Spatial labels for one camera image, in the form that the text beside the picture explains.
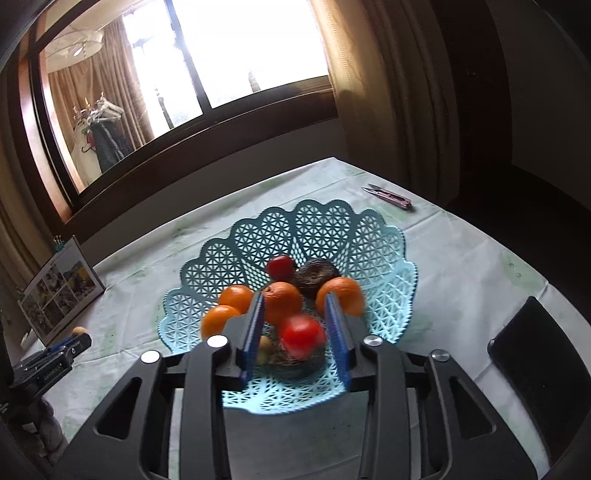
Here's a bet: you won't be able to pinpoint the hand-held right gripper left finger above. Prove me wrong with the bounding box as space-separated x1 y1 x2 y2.
48 292 266 480

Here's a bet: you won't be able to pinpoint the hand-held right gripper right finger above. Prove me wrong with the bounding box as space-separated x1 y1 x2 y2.
324 294 543 480

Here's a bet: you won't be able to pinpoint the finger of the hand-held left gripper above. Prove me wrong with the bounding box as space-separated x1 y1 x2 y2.
21 335 92 370

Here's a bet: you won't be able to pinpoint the red round fruit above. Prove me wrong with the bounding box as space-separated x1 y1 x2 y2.
279 314 328 363
267 256 297 282

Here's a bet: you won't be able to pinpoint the orange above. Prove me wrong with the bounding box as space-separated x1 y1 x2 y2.
218 285 254 315
315 277 365 317
261 281 304 326
201 305 242 340

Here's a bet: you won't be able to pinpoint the dark brown round fruit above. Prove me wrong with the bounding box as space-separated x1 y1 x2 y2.
294 259 342 298

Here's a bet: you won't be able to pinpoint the light blue plastic fruit basket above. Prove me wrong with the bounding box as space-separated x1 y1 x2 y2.
157 199 419 415

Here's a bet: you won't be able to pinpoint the pale green tablecloth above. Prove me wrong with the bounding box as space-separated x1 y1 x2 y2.
18 157 561 480

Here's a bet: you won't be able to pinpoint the beige curtain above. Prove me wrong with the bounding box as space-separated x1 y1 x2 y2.
310 0 467 204
0 60 70 296

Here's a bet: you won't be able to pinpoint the pink thread snips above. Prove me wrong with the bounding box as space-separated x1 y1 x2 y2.
362 184 413 210

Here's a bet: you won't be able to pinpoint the hanging clothes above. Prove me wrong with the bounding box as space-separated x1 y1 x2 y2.
71 92 132 174

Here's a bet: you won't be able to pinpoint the white ceiling lamp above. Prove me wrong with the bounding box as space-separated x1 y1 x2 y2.
46 28 105 61

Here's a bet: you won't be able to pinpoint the photo collage frame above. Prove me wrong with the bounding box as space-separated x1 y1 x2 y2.
17 235 106 344

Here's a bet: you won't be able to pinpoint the dark wooden window frame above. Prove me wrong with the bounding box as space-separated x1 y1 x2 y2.
18 0 340 222

